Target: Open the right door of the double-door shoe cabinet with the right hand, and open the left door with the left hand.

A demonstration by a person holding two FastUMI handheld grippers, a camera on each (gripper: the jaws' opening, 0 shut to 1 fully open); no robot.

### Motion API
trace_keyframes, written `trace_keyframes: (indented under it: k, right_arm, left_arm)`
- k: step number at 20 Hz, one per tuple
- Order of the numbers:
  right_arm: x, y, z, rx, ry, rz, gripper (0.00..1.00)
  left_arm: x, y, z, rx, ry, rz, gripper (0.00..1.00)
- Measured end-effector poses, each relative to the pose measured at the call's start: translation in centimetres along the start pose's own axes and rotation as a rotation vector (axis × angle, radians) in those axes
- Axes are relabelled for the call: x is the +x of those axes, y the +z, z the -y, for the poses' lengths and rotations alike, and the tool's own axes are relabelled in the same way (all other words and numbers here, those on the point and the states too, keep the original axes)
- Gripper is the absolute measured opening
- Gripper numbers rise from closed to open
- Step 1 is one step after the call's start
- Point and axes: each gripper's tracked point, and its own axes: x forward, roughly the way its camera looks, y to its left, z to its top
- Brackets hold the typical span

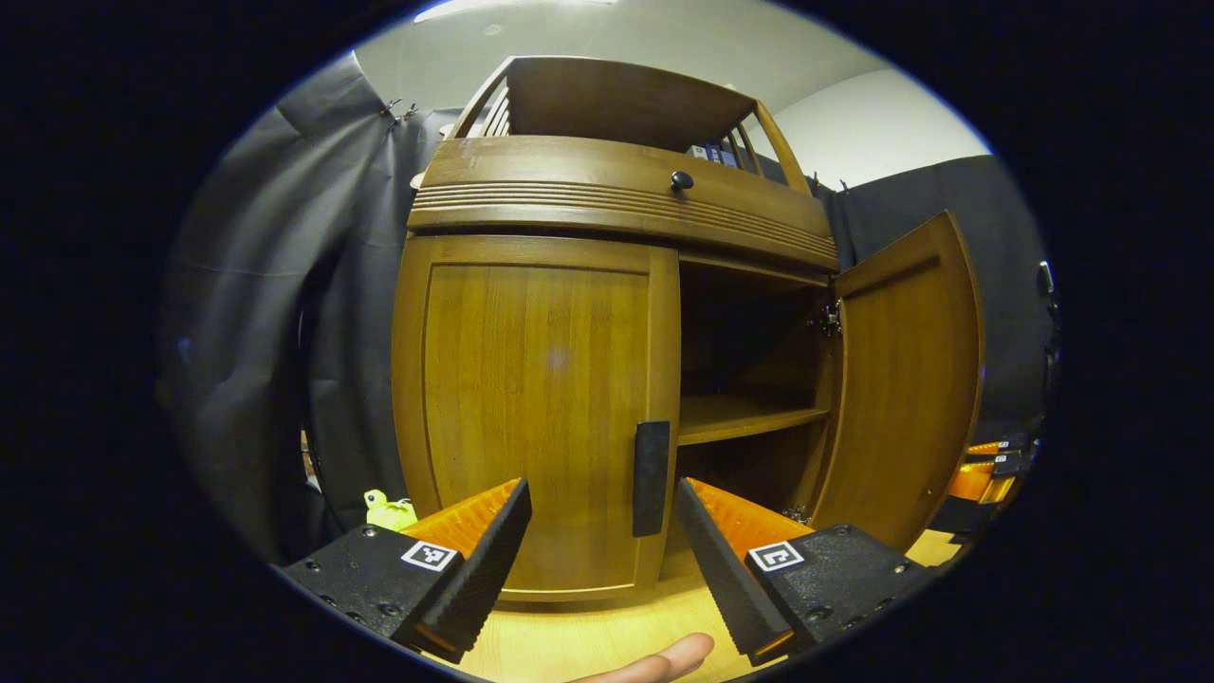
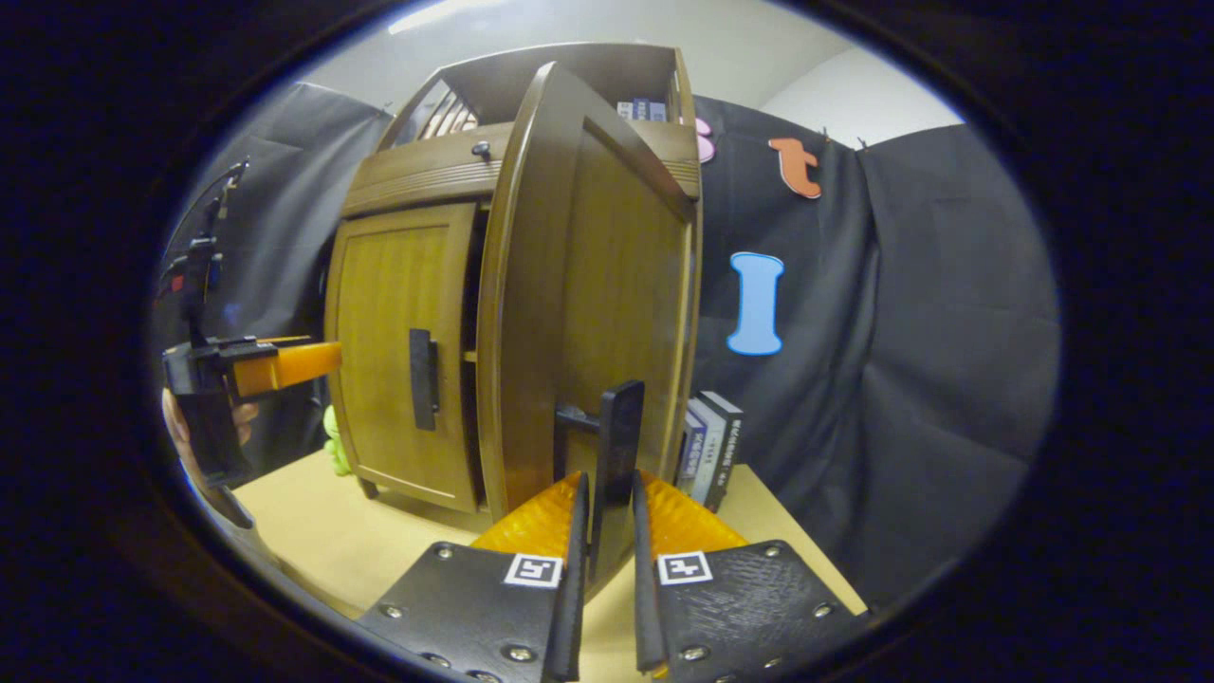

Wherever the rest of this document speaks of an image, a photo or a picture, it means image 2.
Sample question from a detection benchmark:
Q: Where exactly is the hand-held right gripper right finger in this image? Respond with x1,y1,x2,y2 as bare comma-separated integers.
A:
632,471,870,683

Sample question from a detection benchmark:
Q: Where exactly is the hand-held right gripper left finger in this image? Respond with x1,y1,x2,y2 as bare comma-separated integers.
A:
356,471,592,683

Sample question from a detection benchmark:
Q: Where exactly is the wooden cabinet door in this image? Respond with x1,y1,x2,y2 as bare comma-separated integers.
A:
474,61,705,603
324,201,485,513

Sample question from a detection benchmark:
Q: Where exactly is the wooden double-door shoe cabinet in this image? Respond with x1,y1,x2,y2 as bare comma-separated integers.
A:
322,42,705,518

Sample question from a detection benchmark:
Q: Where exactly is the green toy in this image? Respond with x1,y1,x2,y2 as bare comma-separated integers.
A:
322,406,354,477

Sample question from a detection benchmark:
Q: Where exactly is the dark blue standing book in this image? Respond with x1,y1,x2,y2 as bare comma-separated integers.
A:
678,410,708,494

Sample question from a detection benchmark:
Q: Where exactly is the grey white standing book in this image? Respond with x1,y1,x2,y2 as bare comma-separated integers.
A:
685,398,727,508

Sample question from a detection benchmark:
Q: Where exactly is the wooden drawer with black knob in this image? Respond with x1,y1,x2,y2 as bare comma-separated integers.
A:
341,119,703,219

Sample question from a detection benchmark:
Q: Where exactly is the black backdrop cloth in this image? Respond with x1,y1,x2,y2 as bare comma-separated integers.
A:
152,81,1061,608

